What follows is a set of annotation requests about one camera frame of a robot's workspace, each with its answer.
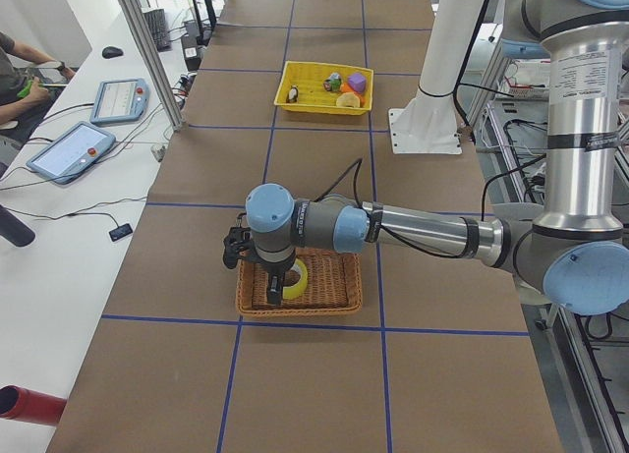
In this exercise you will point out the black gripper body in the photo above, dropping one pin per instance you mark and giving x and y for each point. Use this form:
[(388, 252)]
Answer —
[(275, 269)]

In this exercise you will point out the yellow tape roll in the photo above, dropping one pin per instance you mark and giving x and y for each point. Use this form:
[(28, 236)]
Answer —
[(296, 282)]

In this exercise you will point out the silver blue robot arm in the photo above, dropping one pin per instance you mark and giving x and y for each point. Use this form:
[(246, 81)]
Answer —
[(571, 251)]

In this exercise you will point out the brown wicker basket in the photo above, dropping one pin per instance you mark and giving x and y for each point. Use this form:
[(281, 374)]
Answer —
[(334, 287)]

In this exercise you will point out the yellow plastic basket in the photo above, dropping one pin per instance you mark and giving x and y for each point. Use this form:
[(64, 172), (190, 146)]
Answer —
[(313, 98)]

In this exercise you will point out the small black device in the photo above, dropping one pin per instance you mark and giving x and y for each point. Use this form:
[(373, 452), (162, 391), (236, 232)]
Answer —
[(120, 232)]

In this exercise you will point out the bread slice toy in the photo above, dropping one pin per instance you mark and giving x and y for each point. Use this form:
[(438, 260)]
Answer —
[(348, 100)]

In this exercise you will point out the orange toy piece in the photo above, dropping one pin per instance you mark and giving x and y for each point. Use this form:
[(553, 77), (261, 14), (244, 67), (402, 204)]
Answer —
[(345, 88)]

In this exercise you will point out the purple cube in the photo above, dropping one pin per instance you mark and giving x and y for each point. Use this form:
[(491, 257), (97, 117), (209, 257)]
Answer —
[(358, 82)]

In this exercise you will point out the upper teach pendant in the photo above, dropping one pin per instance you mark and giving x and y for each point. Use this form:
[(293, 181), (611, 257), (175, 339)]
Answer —
[(120, 101)]

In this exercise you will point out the teach pendant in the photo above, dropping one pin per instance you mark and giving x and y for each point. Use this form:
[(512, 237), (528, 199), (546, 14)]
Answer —
[(68, 157), (120, 101)]

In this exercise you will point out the lower teach pendant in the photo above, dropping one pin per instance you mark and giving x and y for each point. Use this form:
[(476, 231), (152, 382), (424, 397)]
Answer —
[(68, 157)]

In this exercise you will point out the black computer mouse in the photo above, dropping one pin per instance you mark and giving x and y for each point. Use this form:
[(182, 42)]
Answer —
[(110, 52)]

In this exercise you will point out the black keyboard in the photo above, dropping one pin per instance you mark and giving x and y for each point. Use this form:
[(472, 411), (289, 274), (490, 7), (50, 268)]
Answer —
[(156, 23)]

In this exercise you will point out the red bottle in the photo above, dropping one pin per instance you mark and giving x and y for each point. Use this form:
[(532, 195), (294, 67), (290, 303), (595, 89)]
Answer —
[(29, 406)]

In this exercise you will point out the person at desk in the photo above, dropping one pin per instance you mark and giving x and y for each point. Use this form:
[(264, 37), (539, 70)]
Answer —
[(22, 94)]

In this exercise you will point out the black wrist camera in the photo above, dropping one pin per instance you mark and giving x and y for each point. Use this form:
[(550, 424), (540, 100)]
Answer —
[(238, 245)]

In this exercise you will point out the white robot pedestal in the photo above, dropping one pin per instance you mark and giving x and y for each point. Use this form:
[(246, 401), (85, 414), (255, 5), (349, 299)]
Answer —
[(428, 124)]

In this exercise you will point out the aluminium frame post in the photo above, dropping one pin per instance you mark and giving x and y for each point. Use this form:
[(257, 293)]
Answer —
[(133, 13)]

